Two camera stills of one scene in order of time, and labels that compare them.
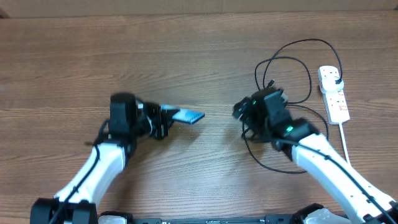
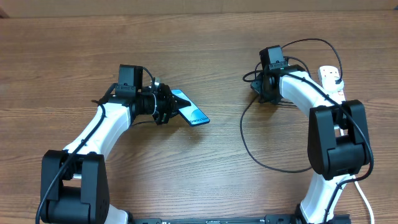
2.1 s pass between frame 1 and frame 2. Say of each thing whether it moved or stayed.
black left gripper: moved
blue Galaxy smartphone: moved
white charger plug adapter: stayed
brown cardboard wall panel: stayed
